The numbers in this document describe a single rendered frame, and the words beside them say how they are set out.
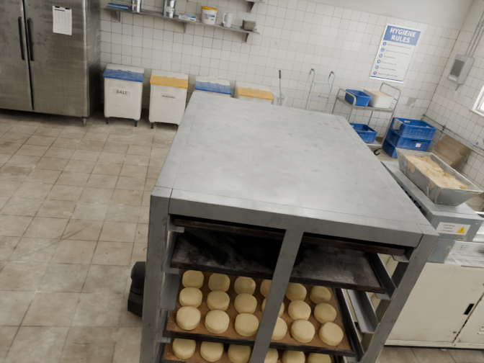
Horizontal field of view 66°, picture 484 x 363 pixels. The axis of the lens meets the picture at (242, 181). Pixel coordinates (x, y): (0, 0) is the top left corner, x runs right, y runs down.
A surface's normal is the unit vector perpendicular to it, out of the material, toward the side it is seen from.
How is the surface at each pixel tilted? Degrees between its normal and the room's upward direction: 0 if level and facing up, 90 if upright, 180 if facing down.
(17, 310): 0
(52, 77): 90
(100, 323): 0
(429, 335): 90
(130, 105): 93
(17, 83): 90
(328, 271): 0
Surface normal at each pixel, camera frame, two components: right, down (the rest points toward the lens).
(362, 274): 0.17, -0.87
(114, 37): 0.14, 0.48
